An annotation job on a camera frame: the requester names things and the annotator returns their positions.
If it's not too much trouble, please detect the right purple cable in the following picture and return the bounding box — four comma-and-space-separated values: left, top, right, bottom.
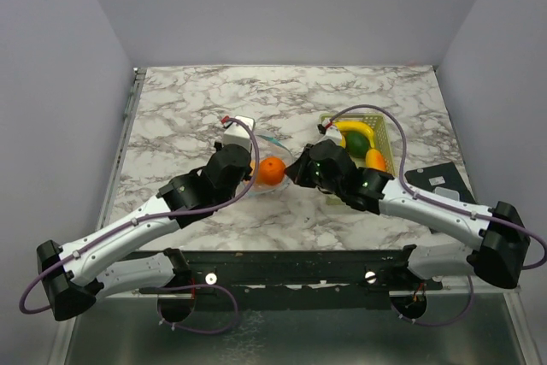
324, 103, 547, 327

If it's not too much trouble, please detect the orange tangerine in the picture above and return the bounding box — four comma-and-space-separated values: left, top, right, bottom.
257, 156, 285, 186

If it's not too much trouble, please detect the pale green plastic basket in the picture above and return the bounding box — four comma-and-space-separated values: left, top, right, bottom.
334, 113, 398, 177

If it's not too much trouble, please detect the left aluminium side rail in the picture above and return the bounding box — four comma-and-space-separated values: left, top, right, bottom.
95, 68, 147, 231

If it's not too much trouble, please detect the green avocado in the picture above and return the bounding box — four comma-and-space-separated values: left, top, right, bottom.
345, 131, 370, 159

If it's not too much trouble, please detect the yellow banana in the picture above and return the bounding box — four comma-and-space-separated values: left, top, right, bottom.
334, 121, 375, 148

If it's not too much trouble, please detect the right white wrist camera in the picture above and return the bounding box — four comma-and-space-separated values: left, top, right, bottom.
317, 122, 346, 149

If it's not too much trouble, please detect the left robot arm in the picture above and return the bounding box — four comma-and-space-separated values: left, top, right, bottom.
37, 144, 253, 321

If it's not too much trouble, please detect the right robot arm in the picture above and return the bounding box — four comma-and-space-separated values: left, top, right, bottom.
285, 140, 530, 289

